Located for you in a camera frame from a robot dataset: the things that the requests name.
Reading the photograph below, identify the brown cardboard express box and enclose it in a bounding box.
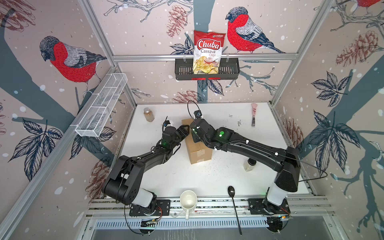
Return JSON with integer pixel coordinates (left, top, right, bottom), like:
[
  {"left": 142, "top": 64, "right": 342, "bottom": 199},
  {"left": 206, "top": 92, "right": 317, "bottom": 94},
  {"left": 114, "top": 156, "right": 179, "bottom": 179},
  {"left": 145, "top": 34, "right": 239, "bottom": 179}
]
[{"left": 185, "top": 127, "right": 213, "bottom": 165}]

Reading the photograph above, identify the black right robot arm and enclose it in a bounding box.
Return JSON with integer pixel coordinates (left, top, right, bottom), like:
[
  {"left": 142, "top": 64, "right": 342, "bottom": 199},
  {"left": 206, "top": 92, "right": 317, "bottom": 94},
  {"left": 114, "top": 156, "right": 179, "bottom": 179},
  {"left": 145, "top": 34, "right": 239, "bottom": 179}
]
[{"left": 190, "top": 118, "right": 301, "bottom": 206}]

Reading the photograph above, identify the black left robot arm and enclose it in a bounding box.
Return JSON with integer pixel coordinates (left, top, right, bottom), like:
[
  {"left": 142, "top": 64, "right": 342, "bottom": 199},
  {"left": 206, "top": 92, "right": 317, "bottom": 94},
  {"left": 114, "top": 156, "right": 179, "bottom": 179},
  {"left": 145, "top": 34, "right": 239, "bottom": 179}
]
[{"left": 102, "top": 125, "right": 190, "bottom": 212}]

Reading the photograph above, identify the brown spice jar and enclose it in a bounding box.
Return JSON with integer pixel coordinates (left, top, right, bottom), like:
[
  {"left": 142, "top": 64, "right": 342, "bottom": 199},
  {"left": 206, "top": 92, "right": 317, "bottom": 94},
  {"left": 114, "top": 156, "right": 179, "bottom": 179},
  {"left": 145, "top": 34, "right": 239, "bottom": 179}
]
[{"left": 144, "top": 108, "right": 155, "bottom": 122}]

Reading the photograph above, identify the black lid glass jar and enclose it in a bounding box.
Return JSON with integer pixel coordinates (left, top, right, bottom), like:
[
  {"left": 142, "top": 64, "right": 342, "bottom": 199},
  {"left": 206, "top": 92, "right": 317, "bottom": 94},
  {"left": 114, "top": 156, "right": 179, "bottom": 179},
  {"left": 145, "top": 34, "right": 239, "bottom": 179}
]
[{"left": 243, "top": 159, "right": 257, "bottom": 172}]

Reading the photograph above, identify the black long spoon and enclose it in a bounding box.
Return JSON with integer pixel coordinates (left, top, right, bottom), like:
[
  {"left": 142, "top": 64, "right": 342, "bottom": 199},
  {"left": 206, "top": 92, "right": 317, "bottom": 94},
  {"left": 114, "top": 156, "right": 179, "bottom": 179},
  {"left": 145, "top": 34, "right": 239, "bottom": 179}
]
[{"left": 228, "top": 186, "right": 243, "bottom": 236}]

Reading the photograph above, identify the cream ceramic mug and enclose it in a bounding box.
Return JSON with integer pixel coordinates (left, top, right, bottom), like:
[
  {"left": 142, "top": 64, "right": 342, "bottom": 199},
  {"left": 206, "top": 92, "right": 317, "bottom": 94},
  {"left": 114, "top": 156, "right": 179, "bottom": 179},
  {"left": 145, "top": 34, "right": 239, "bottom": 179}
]
[{"left": 180, "top": 190, "right": 198, "bottom": 221}]

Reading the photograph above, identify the Chuba cassava chips bag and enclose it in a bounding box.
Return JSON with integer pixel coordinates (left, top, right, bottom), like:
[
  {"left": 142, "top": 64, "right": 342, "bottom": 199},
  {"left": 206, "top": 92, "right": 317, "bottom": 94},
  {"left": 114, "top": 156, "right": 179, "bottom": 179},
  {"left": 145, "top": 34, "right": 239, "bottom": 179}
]
[{"left": 193, "top": 31, "right": 226, "bottom": 74}]

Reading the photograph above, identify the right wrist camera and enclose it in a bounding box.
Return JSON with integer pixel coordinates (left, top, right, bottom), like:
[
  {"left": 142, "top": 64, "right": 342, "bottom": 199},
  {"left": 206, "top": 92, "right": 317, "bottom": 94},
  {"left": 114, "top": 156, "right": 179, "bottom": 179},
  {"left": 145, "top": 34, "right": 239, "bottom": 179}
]
[{"left": 194, "top": 110, "right": 202, "bottom": 119}]

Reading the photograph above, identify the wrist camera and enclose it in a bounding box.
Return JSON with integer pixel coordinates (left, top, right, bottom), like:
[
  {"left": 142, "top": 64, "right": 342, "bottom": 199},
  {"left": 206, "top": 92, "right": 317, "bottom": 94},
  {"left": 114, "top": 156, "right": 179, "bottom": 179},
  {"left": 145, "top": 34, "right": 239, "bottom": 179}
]
[
  {"left": 194, "top": 110, "right": 202, "bottom": 119},
  {"left": 163, "top": 120, "right": 172, "bottom": 128}
]

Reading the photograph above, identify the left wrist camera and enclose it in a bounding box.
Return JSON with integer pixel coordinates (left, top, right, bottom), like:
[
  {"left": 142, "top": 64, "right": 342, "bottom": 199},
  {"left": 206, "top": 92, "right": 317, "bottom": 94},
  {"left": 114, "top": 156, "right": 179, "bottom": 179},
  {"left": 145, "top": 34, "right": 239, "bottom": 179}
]
[{"left": 163, "top": 120, "right": 172, "bottom": 128}]

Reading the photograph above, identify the black wire wall basket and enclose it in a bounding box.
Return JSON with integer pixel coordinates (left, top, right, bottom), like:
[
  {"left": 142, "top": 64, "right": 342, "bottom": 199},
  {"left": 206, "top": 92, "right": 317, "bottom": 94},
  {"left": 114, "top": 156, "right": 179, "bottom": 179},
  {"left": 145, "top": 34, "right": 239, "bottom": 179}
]
[{"left": 175, "top": 57, "right": 240, "bottom": 81}]

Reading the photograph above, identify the aluminium front rail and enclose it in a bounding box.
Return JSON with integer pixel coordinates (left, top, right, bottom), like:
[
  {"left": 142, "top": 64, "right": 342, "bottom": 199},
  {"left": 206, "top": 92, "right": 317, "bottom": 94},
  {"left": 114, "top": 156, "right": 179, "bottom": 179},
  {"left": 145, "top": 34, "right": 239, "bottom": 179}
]
[{"left": 85, "top": 194, "right": 336, "bottom": 219}]

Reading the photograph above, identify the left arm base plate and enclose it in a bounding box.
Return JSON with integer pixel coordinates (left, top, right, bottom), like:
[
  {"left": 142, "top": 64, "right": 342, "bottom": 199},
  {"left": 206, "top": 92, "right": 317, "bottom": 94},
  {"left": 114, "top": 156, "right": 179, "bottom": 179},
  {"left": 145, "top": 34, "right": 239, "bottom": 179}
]
[{"left": 129, "top": 200, "right": 171, "bottom": 217}]

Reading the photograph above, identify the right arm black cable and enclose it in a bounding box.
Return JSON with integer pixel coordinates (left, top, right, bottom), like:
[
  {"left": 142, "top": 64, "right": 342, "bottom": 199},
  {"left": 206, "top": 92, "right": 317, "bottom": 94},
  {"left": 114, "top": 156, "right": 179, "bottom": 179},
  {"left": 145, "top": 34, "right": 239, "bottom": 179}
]
[{"left": 287, "top": 152, "right": 329, "bottom": 183}]

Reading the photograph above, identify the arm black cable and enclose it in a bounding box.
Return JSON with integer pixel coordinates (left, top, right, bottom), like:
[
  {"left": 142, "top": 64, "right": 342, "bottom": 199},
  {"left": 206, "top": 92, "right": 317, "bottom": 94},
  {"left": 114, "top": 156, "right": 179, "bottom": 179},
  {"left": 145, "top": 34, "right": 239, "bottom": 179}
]
[
  {"left": 287, "top": 152, "right": 329, "bottom": 183},
  {"left": 123, "top": 203, "right": 163, "bottom": 236}
]

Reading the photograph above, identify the white wire mesh shelf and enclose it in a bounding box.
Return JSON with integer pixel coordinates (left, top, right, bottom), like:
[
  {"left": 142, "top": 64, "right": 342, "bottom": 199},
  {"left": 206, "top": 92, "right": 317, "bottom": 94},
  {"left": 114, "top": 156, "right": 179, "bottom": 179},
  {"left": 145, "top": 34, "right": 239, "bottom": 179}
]
[{"left": 75, "top": 73, "right": 128, "bottom": 138}]

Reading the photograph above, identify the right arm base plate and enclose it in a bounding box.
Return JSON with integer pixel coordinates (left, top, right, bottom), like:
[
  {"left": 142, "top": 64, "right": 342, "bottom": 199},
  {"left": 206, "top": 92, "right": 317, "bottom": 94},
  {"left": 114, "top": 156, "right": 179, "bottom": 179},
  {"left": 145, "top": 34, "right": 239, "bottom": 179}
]
[{"left": 248, "top": 198, "right": 291, "bottom": 216}]

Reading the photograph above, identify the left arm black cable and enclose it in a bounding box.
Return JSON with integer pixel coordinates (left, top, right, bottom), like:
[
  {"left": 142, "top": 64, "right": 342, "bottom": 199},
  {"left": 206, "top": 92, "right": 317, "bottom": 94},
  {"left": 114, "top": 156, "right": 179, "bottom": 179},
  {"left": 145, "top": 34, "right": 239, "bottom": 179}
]
[{"left": 123, "top": 203, "right": 163, "bottom": 236}]

